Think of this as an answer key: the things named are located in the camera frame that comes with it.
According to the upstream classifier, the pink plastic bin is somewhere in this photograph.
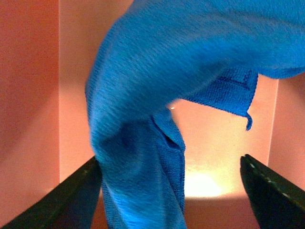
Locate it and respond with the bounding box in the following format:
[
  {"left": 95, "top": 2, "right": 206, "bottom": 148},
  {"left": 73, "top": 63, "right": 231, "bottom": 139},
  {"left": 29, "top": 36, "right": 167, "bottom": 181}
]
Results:
[{"left": 0, "top": 0, "right": 305, "bottom": 229}]

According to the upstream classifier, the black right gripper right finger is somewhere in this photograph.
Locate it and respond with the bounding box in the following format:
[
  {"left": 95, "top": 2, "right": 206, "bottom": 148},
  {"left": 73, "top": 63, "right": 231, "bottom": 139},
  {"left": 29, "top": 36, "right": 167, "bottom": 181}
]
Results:
[{"left": 240, "top": 154, "right": 305, "bottom": 229}]

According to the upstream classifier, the blue microfiber towel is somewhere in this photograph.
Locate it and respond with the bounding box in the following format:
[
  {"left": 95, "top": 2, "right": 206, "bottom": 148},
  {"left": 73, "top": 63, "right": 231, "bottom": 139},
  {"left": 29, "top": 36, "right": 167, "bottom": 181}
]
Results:
[{"left": 85, "top": 0, "right": 305, "bottom": 229}]

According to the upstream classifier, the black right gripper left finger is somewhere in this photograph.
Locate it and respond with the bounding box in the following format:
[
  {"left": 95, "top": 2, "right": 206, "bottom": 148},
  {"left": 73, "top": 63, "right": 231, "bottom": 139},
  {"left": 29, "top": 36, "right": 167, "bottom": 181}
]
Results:
[{"left": 2, "top": 157, "right": 102, "bottom": 229}]

